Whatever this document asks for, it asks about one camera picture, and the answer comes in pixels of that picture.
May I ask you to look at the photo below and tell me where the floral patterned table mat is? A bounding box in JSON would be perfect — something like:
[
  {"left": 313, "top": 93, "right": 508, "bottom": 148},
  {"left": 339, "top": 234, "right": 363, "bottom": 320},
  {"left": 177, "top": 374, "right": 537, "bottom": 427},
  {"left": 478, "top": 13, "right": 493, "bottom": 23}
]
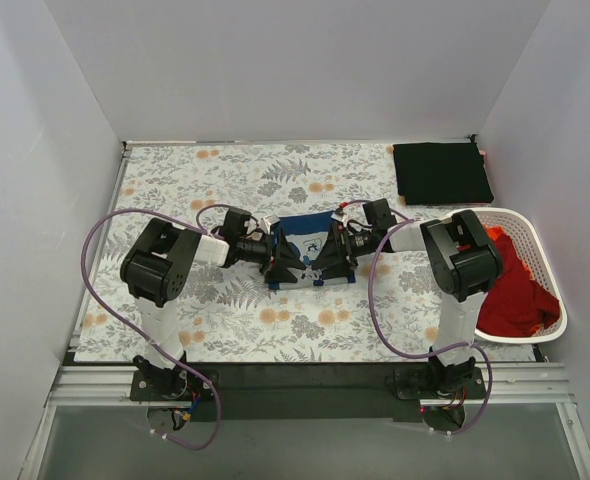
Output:
[{"left": 74, "top": 142, "right": 536, "bottom": 364}]

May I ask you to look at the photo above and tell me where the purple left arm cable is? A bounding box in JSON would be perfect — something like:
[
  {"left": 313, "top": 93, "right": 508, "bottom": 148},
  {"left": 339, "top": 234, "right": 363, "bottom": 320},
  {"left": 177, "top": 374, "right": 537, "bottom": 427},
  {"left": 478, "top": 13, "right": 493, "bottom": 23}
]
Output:
[{"left": 82, "top": 202, "right": 256, "bottom": 451}]

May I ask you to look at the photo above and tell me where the blue t shirt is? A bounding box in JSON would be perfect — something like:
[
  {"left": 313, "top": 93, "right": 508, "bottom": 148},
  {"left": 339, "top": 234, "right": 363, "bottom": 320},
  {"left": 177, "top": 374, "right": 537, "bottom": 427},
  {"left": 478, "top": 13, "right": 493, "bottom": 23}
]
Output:
[{"left": 265, "top": 211, "right": 356, "bottom": 291}]

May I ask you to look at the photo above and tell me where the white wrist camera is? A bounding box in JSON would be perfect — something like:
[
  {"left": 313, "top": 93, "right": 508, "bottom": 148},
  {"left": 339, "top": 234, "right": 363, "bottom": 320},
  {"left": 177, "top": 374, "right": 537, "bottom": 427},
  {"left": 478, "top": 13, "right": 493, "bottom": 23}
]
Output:
[
  {"left": 258, "top": 215, "right": 281, "bottom": 235},
  {"left": 331, "top": 203, "right": 350, "bottom": 228}
]

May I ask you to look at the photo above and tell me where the red t shirt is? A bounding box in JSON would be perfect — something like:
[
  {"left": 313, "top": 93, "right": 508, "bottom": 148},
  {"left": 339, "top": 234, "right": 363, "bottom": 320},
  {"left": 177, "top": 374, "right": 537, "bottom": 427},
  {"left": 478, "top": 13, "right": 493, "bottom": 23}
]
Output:
[{"left": 476, "top": 234, "right": 561, "bottom": 337}]

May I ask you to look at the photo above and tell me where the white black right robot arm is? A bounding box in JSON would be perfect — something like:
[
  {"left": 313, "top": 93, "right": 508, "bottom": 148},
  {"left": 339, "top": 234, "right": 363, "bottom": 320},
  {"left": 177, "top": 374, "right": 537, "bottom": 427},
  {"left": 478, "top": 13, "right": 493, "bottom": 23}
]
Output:
[{"left": 311, "top": 199, "right": 503, "bottom": 398}]

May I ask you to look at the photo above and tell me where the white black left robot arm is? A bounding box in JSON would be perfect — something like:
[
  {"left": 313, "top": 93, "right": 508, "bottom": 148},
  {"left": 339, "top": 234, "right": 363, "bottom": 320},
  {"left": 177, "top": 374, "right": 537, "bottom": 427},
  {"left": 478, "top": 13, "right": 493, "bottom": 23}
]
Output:
[{"left": 120, "top": 208, "right": 306, "bottom": 400}]

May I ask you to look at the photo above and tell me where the orange t shirt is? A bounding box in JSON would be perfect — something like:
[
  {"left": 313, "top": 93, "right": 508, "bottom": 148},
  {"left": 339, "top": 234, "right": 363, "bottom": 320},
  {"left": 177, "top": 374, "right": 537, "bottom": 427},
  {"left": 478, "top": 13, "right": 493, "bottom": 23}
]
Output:
[{"left": 482, "top": 224, "right": 549, "bottom": 334}]

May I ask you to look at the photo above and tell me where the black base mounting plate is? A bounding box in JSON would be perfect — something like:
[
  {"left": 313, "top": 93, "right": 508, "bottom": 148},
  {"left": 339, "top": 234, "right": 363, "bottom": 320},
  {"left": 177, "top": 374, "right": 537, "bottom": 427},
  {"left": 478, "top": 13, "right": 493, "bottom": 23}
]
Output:
[{"left": 129, "top": 362, "right": 486, "bottom": 427}]

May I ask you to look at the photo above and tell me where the folded black t shirt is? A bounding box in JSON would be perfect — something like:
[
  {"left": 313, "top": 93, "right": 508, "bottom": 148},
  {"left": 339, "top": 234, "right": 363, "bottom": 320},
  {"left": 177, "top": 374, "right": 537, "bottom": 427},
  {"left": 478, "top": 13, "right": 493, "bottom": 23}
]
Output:
[{"left": 393, "top": 142, "right": 494, "bottom": 206}]

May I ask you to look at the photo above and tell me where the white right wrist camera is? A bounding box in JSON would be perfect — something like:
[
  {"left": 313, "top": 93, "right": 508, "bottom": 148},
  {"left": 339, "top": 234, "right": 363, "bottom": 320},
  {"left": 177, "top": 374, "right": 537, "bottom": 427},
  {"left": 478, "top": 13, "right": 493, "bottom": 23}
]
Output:
[{"left": 331, "top": 203, "right": 350, "bottom": 228}]

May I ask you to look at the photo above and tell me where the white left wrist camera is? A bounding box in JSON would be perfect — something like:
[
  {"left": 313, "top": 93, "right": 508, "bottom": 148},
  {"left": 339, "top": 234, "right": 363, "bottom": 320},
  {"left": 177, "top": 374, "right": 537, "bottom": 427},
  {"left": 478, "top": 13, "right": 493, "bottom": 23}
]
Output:
[{"left": 258, "top": 215, "right": 281, "bottom": 235}]

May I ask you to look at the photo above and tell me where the white perforated laundry basket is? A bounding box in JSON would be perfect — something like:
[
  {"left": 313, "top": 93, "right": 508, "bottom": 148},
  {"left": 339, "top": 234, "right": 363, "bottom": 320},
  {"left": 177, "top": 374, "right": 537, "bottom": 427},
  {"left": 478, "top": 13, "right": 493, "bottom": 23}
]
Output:
[{"left": 442, "top": 207, "right": 569, "bottom": 344}]

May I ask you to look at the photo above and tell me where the aluminium frame rail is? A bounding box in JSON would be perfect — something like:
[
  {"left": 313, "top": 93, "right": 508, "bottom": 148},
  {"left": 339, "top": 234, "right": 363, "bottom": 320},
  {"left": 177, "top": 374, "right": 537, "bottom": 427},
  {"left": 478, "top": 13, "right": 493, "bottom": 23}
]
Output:
[{"left": 47, "top": 363, "right": 575, "bottom": 406}]

